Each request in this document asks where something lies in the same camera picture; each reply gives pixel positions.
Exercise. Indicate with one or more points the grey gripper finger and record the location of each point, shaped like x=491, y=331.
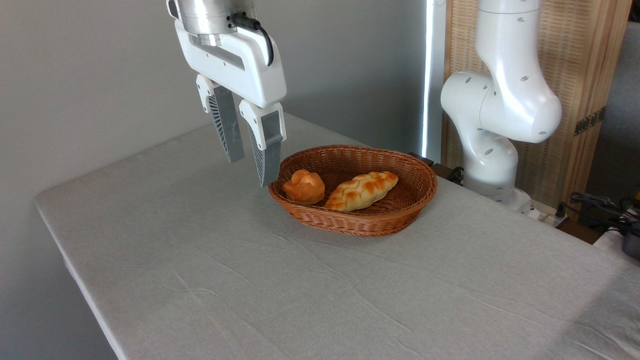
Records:
x=227, y=125
x=267, y=150

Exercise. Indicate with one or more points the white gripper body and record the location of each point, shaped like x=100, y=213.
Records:
x=240, y=70

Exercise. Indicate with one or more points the round orange bread roll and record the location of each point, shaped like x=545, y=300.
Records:
x=304, y=187

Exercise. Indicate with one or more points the braided golden bread loaf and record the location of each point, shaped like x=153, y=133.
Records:
x=360, y=191

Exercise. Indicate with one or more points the brown wicker basket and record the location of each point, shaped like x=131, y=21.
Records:
x=350, y=222

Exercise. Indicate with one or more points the grey tablecloth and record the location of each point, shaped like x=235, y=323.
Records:
x=300, y=290

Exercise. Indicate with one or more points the black table clamp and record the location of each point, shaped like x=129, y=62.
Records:
x=442, y=171

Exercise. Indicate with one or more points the dark metal screen hinge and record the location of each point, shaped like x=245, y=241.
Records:
x=590, y=121

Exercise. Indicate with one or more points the white vertical post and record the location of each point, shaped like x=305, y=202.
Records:
x=436, y=75

